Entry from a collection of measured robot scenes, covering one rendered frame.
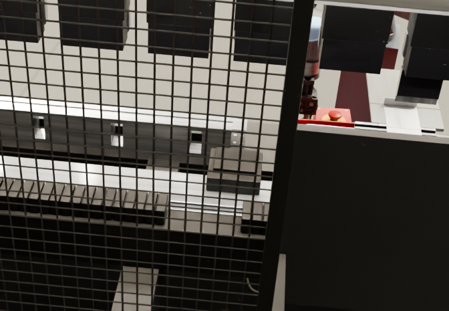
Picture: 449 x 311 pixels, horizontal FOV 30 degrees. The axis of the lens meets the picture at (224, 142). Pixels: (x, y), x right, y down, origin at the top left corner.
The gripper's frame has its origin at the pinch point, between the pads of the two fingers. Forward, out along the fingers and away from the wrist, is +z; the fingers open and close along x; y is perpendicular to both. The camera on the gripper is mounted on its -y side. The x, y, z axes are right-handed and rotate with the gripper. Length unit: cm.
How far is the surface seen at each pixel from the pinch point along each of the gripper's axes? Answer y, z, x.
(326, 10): 42, -55, -2
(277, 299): 99, -22, -11
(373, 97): 23.0, -24.0, 15.7
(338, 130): 89, -53, -3
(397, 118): 31.7, -23.5, 20.6
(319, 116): -0.7, -3.9, 5.5
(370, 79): 14.0, -24.8, 15.8
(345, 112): -3.8, -4.2, 13.5
